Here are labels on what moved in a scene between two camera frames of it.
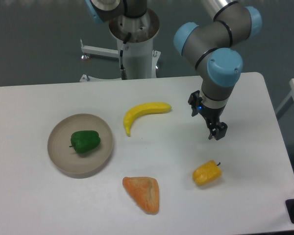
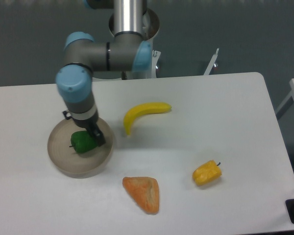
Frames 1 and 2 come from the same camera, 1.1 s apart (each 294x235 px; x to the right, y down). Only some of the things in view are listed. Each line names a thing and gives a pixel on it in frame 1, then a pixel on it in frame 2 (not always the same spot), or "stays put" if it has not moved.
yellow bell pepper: (207, 173) stays put
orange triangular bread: (145, 191) stays put
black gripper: (212, 115) to (88, 124)
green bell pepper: (85, 141) stays put
